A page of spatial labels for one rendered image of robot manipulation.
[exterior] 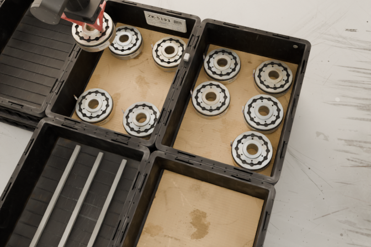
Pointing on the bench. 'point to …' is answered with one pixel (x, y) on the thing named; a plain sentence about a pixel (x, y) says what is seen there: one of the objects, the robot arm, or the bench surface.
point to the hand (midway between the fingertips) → (90, 24)
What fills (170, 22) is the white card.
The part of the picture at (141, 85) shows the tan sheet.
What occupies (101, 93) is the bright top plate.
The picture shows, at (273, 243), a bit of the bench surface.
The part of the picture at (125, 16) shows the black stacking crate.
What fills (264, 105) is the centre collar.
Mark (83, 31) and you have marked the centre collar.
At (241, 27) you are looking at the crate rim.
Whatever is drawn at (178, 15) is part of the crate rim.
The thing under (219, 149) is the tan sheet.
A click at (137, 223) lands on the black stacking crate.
